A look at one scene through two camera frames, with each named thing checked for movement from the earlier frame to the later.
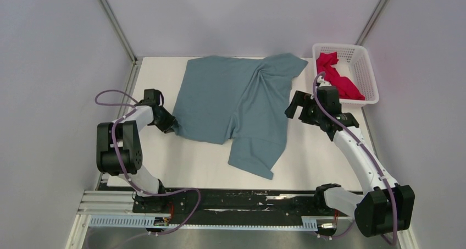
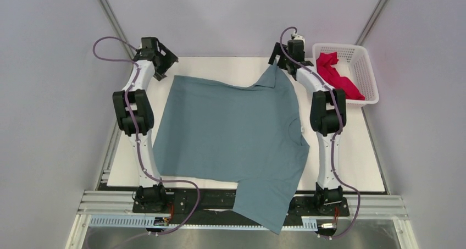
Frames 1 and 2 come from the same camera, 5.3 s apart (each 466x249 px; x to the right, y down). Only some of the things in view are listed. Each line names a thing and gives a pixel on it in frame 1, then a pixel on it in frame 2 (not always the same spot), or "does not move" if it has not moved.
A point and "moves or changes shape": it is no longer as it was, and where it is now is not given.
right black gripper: [302, 99] to [277, 50]
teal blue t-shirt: [246, 99] moves or changes shape
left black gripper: [171, 121] to [170, 59]
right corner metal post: [362, 37] does not move
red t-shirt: [347, 89] does not move
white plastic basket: [354, 63] does not move
